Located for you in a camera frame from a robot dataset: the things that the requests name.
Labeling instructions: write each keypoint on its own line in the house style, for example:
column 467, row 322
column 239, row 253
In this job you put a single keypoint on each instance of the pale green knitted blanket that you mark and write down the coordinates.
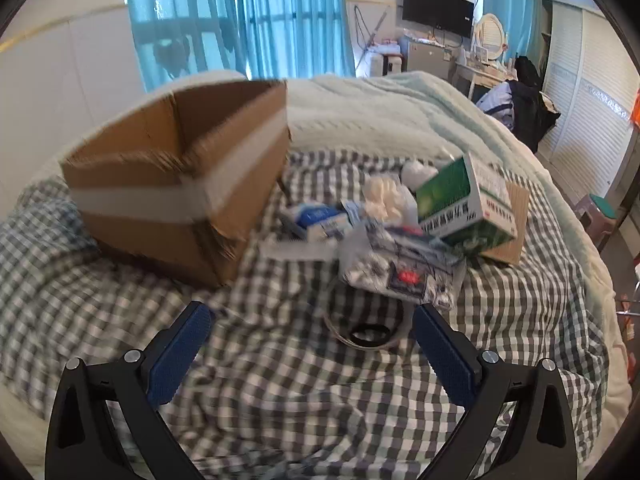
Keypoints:
column 380, row 110

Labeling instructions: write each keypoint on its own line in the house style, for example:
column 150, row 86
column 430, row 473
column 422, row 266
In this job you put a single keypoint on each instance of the grey mini fridge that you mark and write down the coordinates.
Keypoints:
column 430, row 60

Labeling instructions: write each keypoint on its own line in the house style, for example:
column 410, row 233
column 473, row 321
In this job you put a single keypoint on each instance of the orange hanging item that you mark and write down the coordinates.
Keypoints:
column 636, row 110

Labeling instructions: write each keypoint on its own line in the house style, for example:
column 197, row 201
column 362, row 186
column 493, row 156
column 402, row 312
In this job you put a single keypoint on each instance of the white louvred wardrobe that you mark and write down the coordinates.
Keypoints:
column 590, row 85

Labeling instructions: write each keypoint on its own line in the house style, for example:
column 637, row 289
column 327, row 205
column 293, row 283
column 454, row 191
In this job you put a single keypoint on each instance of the oval white mirror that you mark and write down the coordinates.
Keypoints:
column 490, row 35

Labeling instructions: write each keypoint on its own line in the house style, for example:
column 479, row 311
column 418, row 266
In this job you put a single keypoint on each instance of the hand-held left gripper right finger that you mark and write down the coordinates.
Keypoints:
column 440, row 355

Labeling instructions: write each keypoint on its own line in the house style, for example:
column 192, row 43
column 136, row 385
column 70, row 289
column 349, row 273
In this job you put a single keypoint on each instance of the flat cardboard piece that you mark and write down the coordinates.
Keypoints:
column 515, row 230

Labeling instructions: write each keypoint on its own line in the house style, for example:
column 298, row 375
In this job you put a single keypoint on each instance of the teal topped stool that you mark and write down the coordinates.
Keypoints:
column 602, row 207

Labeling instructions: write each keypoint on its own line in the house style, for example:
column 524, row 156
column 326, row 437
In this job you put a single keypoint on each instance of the white plush toy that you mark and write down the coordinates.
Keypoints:
column 385, row 200

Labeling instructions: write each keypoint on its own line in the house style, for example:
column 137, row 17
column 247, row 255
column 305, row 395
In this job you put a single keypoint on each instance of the black wall television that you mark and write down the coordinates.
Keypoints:
column 435, row 7

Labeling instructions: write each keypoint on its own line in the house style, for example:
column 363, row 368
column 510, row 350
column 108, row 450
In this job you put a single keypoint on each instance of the narrow blue curtain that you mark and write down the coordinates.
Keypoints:
column 515, row 5

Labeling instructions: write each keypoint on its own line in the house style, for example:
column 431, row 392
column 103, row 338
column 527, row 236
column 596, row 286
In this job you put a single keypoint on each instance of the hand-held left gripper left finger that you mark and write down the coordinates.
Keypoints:
column 182, row 355

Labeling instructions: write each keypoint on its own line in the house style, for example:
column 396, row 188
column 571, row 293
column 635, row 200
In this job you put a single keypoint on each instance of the green and white medicine box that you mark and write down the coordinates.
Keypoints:
column 450, row 190

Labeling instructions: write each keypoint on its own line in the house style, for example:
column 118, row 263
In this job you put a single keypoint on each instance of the white and blue striped garment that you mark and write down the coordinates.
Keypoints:
column 495, row 102

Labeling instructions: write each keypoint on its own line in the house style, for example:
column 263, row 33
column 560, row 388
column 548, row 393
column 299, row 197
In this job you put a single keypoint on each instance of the white dressing table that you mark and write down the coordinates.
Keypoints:
column 480, row 77

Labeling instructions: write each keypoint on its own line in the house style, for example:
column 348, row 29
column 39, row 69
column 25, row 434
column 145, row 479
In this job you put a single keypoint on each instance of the brown cardboard box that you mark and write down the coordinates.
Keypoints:
column 150, row 240

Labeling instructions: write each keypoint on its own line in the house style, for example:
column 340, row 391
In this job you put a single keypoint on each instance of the black tape roll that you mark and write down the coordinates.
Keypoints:
column 367, row 335

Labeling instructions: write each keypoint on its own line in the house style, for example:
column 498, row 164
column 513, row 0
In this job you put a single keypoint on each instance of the wide blue curtain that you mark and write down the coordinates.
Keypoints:
column 280, row 15

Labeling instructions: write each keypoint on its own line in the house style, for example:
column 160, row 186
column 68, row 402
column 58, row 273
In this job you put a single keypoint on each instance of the blue and white tissue packet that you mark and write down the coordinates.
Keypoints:
column 320, row 220

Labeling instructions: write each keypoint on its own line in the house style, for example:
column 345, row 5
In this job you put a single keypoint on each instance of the white floor appliance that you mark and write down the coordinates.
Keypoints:
column 385, row 65

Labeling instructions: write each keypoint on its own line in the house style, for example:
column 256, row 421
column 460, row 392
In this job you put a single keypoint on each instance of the grey checked blanket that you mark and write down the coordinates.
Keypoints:
column 300, row 400

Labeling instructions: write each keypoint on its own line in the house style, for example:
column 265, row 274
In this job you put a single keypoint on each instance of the dark clothes pile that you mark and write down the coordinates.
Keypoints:
column 530, row 105

